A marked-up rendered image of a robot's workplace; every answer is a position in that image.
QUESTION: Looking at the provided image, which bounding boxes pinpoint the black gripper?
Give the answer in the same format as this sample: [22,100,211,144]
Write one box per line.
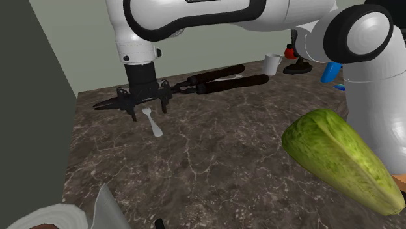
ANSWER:
[116,61,174,122]

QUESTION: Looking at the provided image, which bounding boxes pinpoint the white plastic spoon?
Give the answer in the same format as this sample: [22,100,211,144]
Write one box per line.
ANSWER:
[141,107,164,138]

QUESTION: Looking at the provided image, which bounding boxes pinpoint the grey metal blade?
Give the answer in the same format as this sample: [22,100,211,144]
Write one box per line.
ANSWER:
[91,183,133,229]

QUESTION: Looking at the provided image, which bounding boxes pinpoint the white mug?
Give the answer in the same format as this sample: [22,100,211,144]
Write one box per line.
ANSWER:
[261,53,284,77]

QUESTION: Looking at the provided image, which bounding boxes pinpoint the black stand with red ball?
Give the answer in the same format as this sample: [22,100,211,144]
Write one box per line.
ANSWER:
[282,29,314,75]

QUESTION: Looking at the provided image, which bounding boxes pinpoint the blue curved object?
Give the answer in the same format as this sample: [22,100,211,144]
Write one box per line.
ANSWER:
[319,62,343,84]

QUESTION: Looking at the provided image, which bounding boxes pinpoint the green lettuce head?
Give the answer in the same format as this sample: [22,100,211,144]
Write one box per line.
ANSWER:
[280,108,406,217]

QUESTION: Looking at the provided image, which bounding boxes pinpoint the black garden shears brown handles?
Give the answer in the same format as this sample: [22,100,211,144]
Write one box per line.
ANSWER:
[92,64,270,111]

